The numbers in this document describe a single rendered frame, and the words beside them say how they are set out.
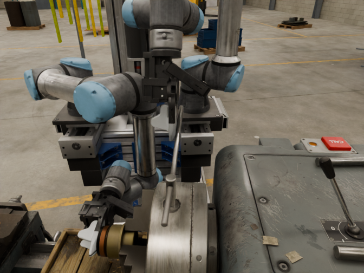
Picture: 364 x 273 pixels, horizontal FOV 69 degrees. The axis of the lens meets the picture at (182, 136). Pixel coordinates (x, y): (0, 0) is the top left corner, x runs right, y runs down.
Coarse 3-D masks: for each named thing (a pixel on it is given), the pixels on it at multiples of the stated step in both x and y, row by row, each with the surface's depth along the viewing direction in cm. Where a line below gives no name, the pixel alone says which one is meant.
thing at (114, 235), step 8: (120, 224) 70; (104, 232) 67; (112, 232) 66; (120, 232) 66; (128, 232) 68; (136, 232) 71; (96, 240) 66; (104, 240) 66; (112, 240) 65; (120, 240) 65; (128, 240) 66; (136, 240) 71; (96, 248) 66; (104, 248) 66; (112, 248) 65; (120, 248) 65; (104, 256) 67; (112, 256) 66
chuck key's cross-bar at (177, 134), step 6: (180, 108) 70; (180, 114) 68; (180, 120) 67; (180, 126) 66; (180, 132) 65; (174, 144) 63; (174, 150) 61; (174, 156) 60; (174, 162) 59; (174, 168) 58; (174, 174) 57; (168, 186) 54; (168, 192) 53; (168, 198) 51; (168, 204) 50; (168, 210) 49; (162, 216) 48; (168, 216) 49; (162, 222) 47
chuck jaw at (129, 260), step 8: (128, 248) 64; (136, 248) 64; (144, 248) 64; (120, 256) 63; (128, 256) 62; (136, 256) 62; (144, 256) 62; (120, 264) 64; (128, 264) 60; (136, 264) 60; (144, 264) 60; (128, 272) 60; (136, 272) 58; (144, 272) 58
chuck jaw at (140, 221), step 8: (144, 192) 69; (152, 192) 69; (144, 200) 68; (152, 200) 68; (136, 208) 68; (144, 208) 68; (128, 216) 71; (136, 216) 68; (144, 216) 68; (128, 224) 68; (136, 224) 68; (144, 224) 68
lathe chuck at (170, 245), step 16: (160, 192) 62; (160, 208) 58; (160, 224) 56; (176, 224) 56; (160, 240) 54; (176, 240) 54; (160, 256) 53; (176, 256) 53; (160, 272) 53; (176, 272) 53
